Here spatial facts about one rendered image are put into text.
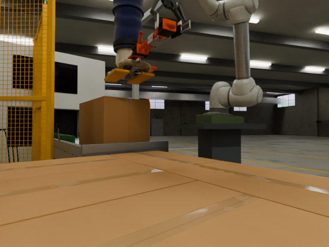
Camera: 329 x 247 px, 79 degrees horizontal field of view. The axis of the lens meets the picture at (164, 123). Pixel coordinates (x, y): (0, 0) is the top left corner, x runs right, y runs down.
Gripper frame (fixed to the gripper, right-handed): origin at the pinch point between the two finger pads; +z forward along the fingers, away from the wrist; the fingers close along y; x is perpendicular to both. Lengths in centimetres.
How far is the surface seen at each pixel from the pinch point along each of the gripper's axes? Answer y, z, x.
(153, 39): 3.8, 2.7, -9.3
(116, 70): 15.0, 12.9, -42.5
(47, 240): 52, 68, 51
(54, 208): 51, 68, 38
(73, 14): 8, -248, -488
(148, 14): -123, -189, -299
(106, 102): 17, 32, -59
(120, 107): 7, 35, -61
